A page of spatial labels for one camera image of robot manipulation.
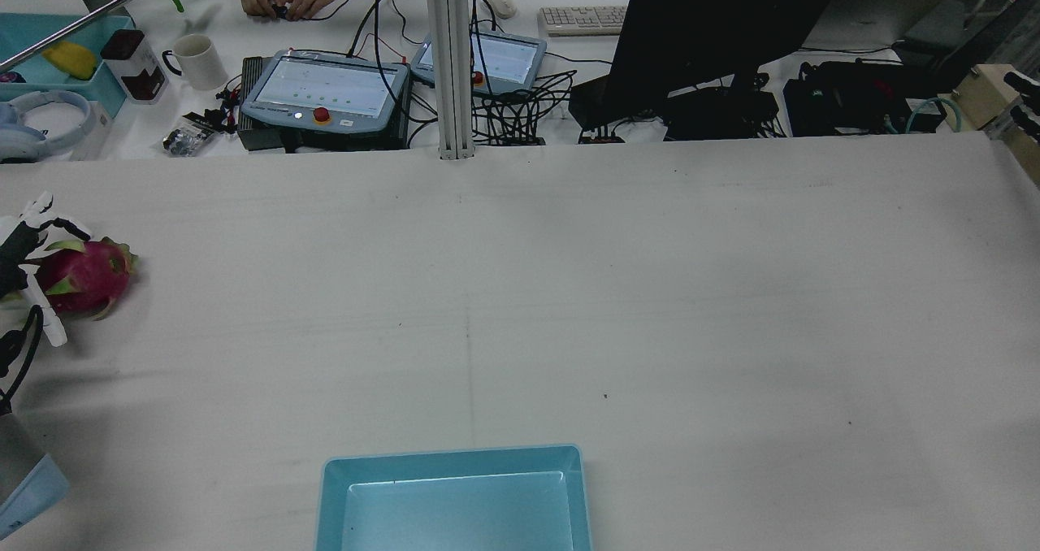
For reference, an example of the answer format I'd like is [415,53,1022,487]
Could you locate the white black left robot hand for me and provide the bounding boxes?
[0,192,92,349]

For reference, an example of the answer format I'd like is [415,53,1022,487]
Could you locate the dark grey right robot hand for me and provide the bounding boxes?
[1003,70,1040,141]

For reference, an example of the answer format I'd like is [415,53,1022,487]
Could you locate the red dragon fruit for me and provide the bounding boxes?
[34,238,139,321]

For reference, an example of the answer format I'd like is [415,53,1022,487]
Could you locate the wooden box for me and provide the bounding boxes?
[945,63,1040,184]

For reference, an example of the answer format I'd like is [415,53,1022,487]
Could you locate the white mug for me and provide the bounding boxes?
[161,33,230,91]

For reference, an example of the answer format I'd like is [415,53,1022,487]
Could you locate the grey teach pendant red button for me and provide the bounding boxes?
[240,47,411,137]

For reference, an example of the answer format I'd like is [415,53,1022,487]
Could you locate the light blue headphones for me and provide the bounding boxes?
[0,89,96,164]

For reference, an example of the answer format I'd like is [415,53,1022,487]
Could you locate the dark brown jar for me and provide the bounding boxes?
[100,28,170,103]

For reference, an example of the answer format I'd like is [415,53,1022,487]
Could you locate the white box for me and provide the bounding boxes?
[69,100,115,162]

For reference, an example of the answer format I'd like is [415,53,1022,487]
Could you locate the clear packet of small parts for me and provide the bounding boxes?
[161,112,216,158]

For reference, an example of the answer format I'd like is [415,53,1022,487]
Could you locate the silver laptop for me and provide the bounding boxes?
[800,0,956,52]

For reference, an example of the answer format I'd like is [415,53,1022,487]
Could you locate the black equipment case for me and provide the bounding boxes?
[782,61,927,137]

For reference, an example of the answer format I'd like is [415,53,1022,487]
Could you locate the silver metal rod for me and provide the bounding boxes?
[0,0,159,74]

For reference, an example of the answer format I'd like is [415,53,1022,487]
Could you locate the yellow item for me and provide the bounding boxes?
[42,41,100,80]

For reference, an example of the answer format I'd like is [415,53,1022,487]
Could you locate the teal plastic tray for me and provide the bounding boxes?
[0,12,137,121]

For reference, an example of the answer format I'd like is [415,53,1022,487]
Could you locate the white keyboard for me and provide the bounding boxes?
[539,5,631,37]

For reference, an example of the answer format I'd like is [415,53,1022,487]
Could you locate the black desktop box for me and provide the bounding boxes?
[567,76,618,132]

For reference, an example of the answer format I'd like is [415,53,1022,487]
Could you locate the black monitor stand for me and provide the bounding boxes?
[662,72,781,141]

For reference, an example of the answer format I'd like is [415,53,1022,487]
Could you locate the black Huawei monitor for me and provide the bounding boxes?
[605,0,850,121]

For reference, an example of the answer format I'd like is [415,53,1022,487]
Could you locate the light blue plastic bin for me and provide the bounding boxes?
[315,444,592,551]

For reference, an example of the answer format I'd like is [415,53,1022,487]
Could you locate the teal cable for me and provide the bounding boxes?
[904,96,964,135]

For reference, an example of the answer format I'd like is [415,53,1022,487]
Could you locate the black robot hand cable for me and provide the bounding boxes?
[0,305,44,401]

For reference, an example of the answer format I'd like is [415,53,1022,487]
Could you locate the aluminium profile post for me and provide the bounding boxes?
[424,0,476,160]

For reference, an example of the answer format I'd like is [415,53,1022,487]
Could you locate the black cable tangle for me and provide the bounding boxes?
[470,70,579,147]

